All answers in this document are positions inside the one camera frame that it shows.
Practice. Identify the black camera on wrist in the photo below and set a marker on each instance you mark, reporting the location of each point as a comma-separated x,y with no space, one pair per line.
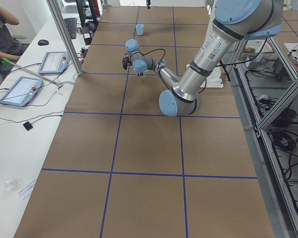
126,62

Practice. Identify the metal rod green handle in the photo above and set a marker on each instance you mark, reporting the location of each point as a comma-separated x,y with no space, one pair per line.
6,61

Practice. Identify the light blue plastic cup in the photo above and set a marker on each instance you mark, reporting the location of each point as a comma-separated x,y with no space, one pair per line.
140,29

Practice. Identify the aluminium frame rack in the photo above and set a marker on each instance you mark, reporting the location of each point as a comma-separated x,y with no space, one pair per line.
265,78

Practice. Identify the black keyboard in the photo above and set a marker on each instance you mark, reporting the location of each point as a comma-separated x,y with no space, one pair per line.
71,26

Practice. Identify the black computer mouse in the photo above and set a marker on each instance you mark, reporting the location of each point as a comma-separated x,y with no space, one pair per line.
43,42

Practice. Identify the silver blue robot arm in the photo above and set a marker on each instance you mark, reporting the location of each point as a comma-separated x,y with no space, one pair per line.
234,20

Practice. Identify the small black square device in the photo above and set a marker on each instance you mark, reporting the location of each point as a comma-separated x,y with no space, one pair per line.
28,126

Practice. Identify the seated person grey shirt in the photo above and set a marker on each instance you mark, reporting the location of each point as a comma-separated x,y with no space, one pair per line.
10,48

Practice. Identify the far blue teach pendant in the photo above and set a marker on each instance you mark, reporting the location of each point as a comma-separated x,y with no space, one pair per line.
54,63

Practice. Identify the blue teach pendant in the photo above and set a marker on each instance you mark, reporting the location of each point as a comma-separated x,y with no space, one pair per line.
54,63
22,91

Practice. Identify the aluminium frame post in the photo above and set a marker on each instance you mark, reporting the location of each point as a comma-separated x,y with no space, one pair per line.
62,29

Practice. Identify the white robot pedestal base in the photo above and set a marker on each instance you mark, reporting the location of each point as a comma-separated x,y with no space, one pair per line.
208,79

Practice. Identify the near blue teach pendant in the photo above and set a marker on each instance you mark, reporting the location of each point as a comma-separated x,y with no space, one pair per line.
22,91

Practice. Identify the clear plastic bag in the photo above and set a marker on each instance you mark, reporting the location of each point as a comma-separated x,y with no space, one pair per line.
12,186

